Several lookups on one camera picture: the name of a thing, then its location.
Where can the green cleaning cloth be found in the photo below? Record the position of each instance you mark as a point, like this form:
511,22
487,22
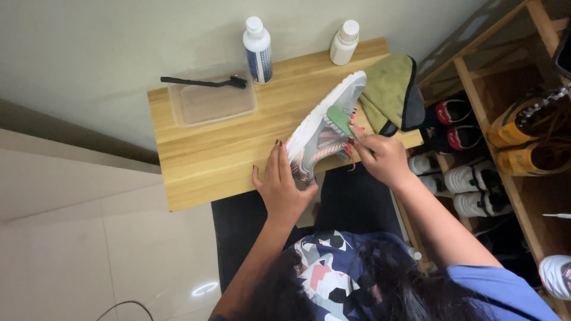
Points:
390,89

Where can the plain white bottle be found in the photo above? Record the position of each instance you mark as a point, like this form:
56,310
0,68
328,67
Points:
343,47

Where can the blue patterned shirt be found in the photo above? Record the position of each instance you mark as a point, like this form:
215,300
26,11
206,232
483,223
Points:
330,276

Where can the small clear bottle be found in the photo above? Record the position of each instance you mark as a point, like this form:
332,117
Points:
415,254

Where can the white sneaker with pink trim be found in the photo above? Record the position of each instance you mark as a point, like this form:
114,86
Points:
555,276

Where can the green shoe brush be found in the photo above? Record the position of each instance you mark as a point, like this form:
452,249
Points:
339,119

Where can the clear plastic container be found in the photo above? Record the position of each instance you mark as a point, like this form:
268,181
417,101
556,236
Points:
214,105

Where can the black trousers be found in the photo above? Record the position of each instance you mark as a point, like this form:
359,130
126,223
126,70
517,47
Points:
357,200

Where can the person's left hand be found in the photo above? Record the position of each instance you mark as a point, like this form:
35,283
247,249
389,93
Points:
281,187

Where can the white bottle with blue label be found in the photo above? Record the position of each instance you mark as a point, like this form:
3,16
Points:
258,53

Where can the wooden shoe rack with shoes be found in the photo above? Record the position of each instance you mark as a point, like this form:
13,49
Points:
473,102

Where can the grey sneaker with orange stripes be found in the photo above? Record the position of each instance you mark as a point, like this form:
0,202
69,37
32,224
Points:
319,140

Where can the person's right hand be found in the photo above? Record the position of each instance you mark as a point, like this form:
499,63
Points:
383,156

